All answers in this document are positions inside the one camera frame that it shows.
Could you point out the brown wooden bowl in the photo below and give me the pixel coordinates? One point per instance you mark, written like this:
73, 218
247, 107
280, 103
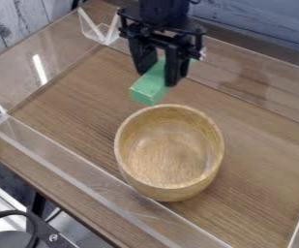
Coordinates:
169, 149

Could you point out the clear acrylic tray wall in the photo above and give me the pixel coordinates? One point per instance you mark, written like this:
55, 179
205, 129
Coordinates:
170, 229

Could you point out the clear acrylic corner bracket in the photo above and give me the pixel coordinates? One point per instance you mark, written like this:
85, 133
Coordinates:
101, 33

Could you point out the green rectangular block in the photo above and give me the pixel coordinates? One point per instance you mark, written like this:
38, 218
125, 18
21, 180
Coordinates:
149, 89

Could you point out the black metal table bracket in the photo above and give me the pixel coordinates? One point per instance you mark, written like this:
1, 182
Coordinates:
47, 237

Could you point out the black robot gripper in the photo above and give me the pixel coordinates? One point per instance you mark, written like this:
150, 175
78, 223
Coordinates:
158, 23

